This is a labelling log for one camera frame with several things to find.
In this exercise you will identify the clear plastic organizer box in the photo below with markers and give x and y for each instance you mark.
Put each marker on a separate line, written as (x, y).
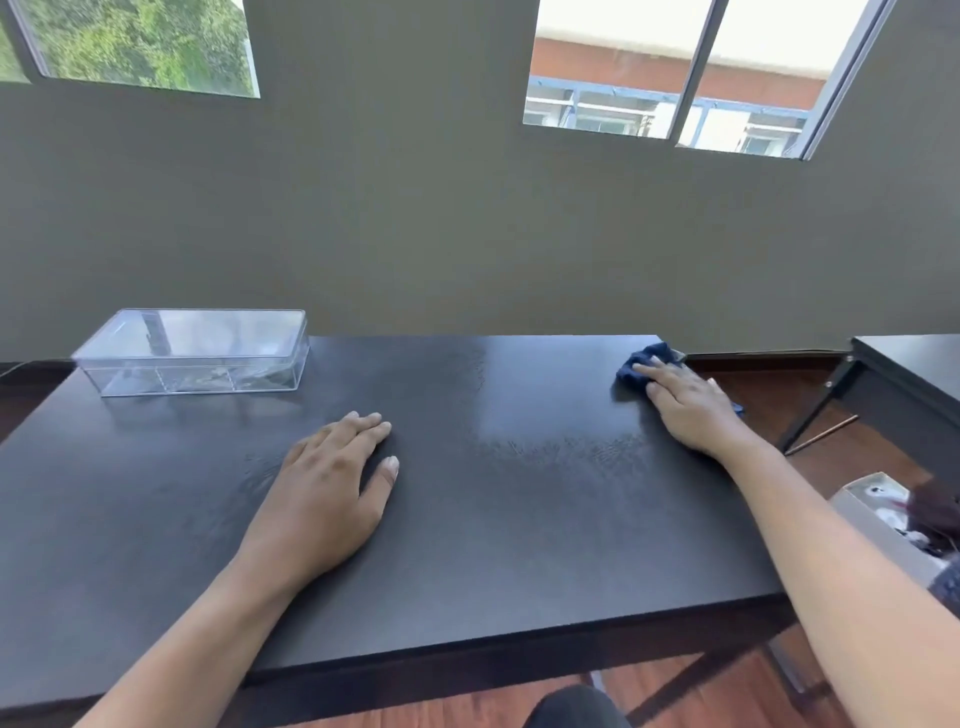
(195, 352)

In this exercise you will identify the grey framed sliding window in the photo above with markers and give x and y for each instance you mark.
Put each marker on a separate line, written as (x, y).
(675, 67)

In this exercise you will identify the person's right forearm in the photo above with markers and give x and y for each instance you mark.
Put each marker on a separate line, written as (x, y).
(840, 577)

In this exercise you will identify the black side table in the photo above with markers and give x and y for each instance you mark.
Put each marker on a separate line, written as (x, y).
(907, 367)

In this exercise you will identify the person's left thumb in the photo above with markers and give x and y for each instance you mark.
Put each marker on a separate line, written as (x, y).
(384, 480)

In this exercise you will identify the person's right thumb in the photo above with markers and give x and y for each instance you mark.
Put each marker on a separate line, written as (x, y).
(655, 394)

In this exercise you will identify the person's right hand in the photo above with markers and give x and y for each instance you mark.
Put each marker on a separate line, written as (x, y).
(694, 412)

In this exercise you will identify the person's left forearm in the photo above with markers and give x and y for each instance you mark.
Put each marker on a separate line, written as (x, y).
(187, 660)

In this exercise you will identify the person's dark patterned sleeve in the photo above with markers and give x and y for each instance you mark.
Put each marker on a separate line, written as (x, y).
(949, 589)

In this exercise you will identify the black desk frame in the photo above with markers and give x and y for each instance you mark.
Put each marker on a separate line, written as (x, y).
(525, 660)

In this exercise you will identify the person's dark trouser leg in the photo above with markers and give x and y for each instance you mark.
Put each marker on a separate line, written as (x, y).
(577, 709)

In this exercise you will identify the dark maroon object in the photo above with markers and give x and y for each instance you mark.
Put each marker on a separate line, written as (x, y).
(937, 506)

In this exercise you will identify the grey open cardboard box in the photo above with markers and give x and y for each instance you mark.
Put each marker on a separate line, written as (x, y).
(874, 525)

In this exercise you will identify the dark blue cleaning cloth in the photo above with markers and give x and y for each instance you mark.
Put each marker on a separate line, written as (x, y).
(631, 379)

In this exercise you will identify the window with green trees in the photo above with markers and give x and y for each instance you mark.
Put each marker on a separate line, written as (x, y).
(142, 41)

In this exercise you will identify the thin brown stick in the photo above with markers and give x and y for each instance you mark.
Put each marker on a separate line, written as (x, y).
(821, 436)

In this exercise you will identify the person's left hand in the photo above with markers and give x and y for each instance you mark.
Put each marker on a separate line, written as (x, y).
(319, 502)

